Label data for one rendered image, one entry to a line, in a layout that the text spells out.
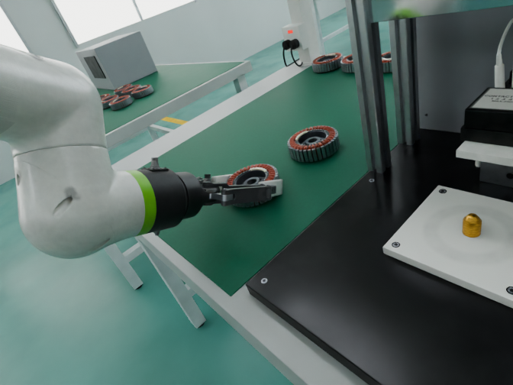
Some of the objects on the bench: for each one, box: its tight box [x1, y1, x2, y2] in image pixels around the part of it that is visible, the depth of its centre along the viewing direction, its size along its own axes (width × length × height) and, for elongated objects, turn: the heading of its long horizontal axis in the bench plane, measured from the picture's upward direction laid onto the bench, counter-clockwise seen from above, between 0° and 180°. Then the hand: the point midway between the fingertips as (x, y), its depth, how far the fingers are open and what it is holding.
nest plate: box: [382, 186, 513, 309], centre depth 42 cm, size 15×15×1 cm
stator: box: [226, 163, 280, 208], centre depth 68 cm, size 11×11×4 cm
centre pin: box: [462, 213, 482, 238], centre depth 41 cm, size 2×2×3 cm
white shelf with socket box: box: [282, 0, 322, 67], centre depth 113 cm, size 35×37×46 cm
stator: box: [287, 125, 340, 162], centre depth 75 cm, size 11×11×4 cm
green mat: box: [137, 66, 399, 296], centre depth 91 cm, size 94×61×1 cm, turn 155°
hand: (251, 184), depth 68 cm, fingers closed on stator, 11 cm apart
